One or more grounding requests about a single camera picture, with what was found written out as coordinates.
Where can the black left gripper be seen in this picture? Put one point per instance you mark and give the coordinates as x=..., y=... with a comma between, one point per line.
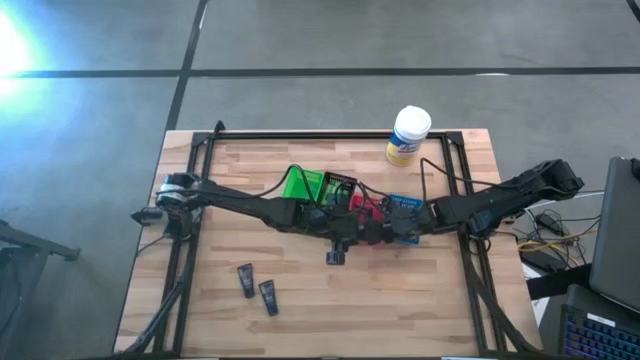
x=340, y=227

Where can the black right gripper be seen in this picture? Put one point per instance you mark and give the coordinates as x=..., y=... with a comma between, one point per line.
x=395, y=225

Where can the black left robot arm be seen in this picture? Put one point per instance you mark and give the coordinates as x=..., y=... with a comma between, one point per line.
x=240, y=202

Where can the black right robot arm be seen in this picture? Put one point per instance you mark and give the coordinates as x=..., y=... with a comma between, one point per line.
x=500, y=197

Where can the blue plastic basket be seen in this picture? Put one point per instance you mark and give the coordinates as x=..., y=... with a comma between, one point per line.
x=407, y=201

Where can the red plastic basket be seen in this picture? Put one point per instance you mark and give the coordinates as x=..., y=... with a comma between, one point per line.
x=356, y=202

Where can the black plastic basket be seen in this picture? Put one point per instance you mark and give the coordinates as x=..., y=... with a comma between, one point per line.
x=346, y=179

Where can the green plastic basket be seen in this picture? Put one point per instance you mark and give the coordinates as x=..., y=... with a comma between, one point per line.
x=307, y=182

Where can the Lysol wipes canister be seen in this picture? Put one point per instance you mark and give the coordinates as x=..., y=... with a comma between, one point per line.
x=407, y=135

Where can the black power adapter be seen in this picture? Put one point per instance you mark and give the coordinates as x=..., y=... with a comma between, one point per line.
x=549, y=223

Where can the grey laptop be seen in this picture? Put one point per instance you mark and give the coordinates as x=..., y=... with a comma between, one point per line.
x=617, y=235

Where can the backlit keyboard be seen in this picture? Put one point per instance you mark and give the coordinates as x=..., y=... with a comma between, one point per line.
x=600, y=335

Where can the black floor stand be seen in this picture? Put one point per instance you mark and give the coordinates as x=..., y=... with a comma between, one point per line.
x=30, y=245

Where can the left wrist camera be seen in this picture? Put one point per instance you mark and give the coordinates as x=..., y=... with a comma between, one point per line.
x=335, y=257

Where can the black aluminium table frame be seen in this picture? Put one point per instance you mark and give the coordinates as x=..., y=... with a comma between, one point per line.
x=325, y=135

